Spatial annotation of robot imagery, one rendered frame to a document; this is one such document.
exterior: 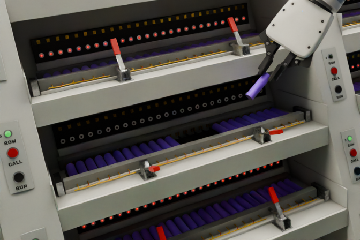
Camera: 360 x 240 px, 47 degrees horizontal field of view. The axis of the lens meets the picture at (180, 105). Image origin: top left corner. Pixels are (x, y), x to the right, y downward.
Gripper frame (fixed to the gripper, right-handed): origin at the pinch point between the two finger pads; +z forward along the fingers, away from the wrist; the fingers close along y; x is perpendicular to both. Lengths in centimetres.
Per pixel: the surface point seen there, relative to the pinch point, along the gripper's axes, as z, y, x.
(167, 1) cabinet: 0.5, -33.2, 9.2
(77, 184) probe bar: 37.4, -14.4, -19.7
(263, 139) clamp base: 13.2, 6.7, 2.9
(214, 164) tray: 21.7, 2.6, -5.3
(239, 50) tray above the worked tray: 0.3, -8.3, 1.4
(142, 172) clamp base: 29.6, -6.6, -13.7
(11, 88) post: 26.1, -29.7, -30.2
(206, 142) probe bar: 20.2, -2.2, -1.5
